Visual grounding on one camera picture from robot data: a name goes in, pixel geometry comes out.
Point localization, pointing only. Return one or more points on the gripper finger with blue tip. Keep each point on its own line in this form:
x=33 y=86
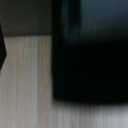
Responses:
x=2 y=50

